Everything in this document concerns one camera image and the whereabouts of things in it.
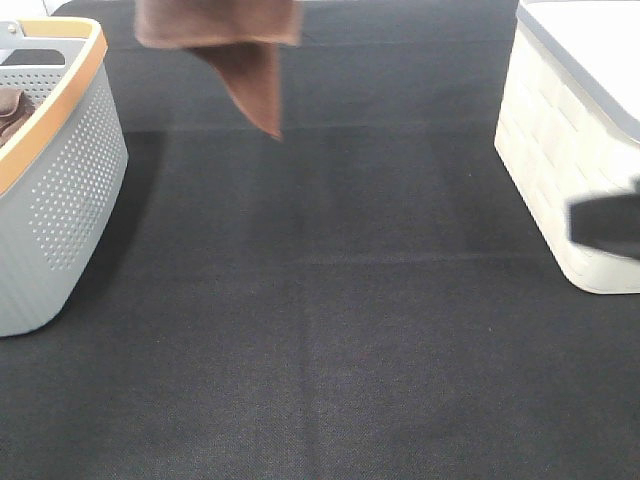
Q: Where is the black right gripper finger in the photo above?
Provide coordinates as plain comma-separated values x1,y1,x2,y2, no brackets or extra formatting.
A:
568,179,639,260

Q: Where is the brown microfibre towel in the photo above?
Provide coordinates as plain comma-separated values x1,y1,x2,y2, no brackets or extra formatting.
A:
135,0,303,139

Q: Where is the white woven storage basket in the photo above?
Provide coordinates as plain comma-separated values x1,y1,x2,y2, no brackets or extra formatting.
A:
495,1,639,294

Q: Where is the black table cloth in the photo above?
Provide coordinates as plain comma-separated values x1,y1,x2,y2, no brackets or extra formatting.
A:
1,1,639,479

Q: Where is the grey perforated laundry basket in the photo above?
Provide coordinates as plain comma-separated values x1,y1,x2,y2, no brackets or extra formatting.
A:
1,17,128,337

